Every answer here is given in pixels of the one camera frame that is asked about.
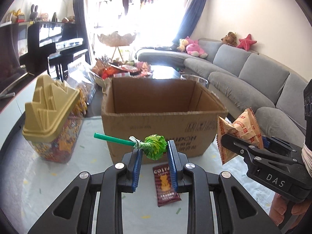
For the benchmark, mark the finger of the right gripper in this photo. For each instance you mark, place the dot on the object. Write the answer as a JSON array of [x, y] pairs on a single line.
[[260, 156], [276, 144]]

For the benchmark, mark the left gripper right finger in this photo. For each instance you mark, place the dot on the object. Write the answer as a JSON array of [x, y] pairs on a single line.
[[187, 177]]

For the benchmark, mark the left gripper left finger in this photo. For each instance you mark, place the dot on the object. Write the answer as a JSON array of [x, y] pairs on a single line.
[[122, 177]]

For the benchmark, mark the orange paper snack packet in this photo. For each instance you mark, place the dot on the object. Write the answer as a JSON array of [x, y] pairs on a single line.
[[244, 127]]

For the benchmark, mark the Costa coffee biscuit packet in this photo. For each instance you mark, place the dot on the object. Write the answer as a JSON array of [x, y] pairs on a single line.
[[164, 190]]

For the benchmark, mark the green lollipop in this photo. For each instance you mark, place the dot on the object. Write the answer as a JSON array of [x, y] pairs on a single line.
[[153, 146]]

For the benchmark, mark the right human hand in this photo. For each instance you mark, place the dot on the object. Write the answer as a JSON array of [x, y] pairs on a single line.
[[279, 207]]

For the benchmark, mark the brown cardboard box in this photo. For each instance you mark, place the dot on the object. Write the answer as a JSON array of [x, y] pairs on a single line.
[[180, 110]]

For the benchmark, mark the grey sectional sofa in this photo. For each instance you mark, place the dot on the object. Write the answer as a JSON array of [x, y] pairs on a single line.
[[241, 80]]

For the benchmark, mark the clear candy jar gold lid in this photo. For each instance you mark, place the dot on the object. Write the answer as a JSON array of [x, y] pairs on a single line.
[[53, 119]]

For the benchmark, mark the pink star pillow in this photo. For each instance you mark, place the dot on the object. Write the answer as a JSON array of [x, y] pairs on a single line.
[[246, 43]]

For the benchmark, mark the pink plush toy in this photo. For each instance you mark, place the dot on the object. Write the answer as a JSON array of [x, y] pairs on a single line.
[[194, 49]]

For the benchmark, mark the brown plush dog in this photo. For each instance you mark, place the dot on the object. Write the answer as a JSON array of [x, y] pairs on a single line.
[[229, 39]]

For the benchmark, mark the white tiered snack tray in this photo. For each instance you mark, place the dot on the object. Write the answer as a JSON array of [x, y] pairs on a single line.
[[107, 68]]

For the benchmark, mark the clear plastic zip bag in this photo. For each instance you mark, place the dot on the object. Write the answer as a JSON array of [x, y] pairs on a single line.
[[79, 77]]

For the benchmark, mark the yellow plush duck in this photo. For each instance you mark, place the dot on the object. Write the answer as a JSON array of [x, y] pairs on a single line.
[[183, 43]]

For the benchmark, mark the black piano bench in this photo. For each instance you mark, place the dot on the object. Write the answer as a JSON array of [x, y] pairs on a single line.
[[58, 63]]

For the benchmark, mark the right blue curtain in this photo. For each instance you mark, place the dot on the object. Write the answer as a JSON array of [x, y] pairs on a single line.
[[192, 14]]

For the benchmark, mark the blue curtain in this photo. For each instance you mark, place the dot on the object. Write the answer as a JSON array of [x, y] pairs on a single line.
[[79, 13], [192, 14]]

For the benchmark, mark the black upright piano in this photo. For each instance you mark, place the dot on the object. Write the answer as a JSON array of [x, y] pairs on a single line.
[[46, 39]]

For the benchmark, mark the left blue curtain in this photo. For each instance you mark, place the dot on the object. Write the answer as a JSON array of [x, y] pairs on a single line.
[[79, 13]]

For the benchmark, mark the grey rabbit plush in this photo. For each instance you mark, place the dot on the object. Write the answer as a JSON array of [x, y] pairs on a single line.
[[33, 13]]

